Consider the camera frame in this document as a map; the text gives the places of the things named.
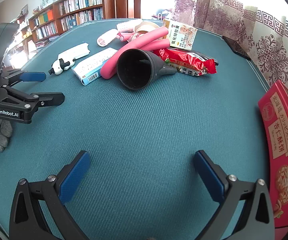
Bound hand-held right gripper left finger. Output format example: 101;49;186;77
9;150;91;240

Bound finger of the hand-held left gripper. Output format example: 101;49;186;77
1;86;65;108
2;70;46;85

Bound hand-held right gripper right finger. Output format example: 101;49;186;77
193;150;276;240

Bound white packet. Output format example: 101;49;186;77
57;42;90;62

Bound blue white medicine box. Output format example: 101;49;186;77
71;47;119;86

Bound long pink foam rod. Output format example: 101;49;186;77
100;27;169;79
140;39;171;53

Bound pink tin container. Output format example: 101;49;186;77
258;80;288;240

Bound pink hair roller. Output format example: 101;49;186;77
116;20;143;33
97;29;119;47

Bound black funnel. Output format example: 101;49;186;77
116;49;177;91

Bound red snack packet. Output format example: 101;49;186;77
154;47;217;77

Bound white yellow ointment box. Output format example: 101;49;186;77
163;19;198;50

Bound person's left hand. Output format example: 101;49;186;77
0;120;13;152

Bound teal table mat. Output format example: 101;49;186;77
0;17;276;240

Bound rows of books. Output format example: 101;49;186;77
32;0;104;40

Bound wooden bookshelf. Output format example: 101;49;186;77
11;0;115;53

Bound black phone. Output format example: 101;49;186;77
222;35;252;60

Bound purple patterned curtain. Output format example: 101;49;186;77
171;0;288;120

